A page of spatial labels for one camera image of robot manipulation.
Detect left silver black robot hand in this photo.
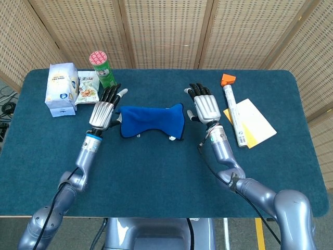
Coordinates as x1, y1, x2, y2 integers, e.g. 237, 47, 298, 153
89, 83, 129, 131

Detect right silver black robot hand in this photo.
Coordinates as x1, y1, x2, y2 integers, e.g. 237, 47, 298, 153
184, 82, 222, 124

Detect blue cloth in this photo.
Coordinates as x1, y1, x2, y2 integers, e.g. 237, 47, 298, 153
116, 103, 185, 142

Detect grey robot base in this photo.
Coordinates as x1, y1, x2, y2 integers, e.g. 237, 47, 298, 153
104, 217, 216, 250

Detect white printed tube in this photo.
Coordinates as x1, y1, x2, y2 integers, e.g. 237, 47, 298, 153
223, 84, 249, 148

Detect white green snack bag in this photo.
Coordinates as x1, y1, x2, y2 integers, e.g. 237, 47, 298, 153
74, 71, 101, 106

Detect orange block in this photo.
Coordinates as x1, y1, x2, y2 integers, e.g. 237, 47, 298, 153
221, 73, 236, 87

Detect green chips can red lid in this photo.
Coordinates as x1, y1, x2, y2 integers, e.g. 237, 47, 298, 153
88, 51, 117, 90

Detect white flour bag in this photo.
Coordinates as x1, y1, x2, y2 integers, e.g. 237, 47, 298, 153
44, 62, 80, 118

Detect white booklet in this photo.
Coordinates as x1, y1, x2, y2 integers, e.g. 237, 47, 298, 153
235, 98, 277, 144

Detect yellow paper sheet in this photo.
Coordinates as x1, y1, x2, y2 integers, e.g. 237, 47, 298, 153
223, 108, 261, 149

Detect teal table mat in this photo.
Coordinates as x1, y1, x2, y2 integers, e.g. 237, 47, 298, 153
0, 69, 329, 219

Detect wooden woven folding screen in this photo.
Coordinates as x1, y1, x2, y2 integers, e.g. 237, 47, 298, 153
0, 0, 333, 188

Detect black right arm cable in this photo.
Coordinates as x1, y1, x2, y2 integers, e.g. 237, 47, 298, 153
197, 124, 282, 245

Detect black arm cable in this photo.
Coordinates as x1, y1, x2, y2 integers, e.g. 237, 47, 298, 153
197, 124, 282, 245
32, 166, 81, 250

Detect black floor cables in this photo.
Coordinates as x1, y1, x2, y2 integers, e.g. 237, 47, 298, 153
0, 85, 18, 141

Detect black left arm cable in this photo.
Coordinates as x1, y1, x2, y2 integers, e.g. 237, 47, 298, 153
32, 166, 81, 250

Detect grey cables beside base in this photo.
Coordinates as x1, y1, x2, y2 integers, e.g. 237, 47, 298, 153
91, 218, 109, 250

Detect black cable on base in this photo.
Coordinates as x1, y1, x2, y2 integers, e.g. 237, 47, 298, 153
186, 218, 195, 250

